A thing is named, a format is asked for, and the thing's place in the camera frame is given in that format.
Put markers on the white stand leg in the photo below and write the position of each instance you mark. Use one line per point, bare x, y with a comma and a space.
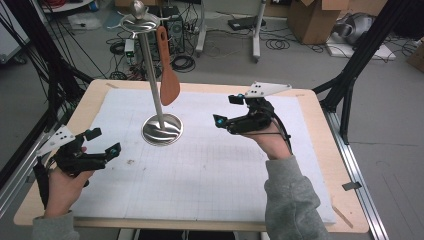
201, 33
256, 40

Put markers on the large cardboard box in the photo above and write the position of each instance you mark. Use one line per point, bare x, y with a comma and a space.
310, 23

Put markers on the black clip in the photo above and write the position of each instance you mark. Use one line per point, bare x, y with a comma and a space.
351, 186

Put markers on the black computer tower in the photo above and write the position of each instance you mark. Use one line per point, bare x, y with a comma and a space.
176, 33

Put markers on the person's right hand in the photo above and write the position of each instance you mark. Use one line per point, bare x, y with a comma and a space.
275, 145

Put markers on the black metal frame strut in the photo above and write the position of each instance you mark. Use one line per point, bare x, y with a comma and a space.
33, 33
366, 43

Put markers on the wooden spatula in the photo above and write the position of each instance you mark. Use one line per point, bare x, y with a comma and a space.
169, 86

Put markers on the white foam board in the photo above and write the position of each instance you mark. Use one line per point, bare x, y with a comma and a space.
366, 54

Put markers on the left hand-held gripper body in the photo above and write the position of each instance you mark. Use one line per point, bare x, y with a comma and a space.
60, 137

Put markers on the white cabinet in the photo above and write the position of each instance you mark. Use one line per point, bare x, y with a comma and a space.
10, 40

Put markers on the metal utensil stand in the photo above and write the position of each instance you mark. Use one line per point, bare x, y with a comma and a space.
170, 133

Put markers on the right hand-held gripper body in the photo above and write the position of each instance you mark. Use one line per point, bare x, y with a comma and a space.
266, 88

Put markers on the person's left hand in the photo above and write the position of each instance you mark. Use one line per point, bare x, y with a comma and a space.
61, 191

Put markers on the grey bag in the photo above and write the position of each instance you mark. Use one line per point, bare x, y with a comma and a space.
356, 28

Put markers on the white grid mat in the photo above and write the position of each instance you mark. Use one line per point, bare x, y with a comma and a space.
200, 173

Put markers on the aluminium rail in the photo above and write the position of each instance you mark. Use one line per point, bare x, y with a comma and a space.
13, 193
370, 206

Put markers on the power supply with green display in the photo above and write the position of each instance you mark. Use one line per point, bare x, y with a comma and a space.
130, 50

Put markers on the flat black device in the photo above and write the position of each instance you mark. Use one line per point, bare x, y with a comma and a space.
241, 22

